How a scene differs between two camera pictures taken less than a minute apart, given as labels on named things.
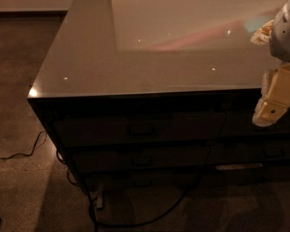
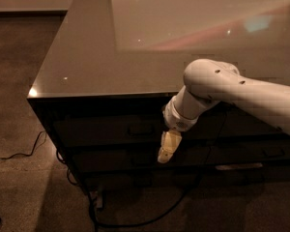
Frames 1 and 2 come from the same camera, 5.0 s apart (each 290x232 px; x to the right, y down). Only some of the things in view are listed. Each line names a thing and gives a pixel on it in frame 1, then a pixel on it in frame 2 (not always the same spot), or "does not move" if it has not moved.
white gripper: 286,36 to 178,120
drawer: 141,157 does not move
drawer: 143,180 does not move
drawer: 240,124 does not move
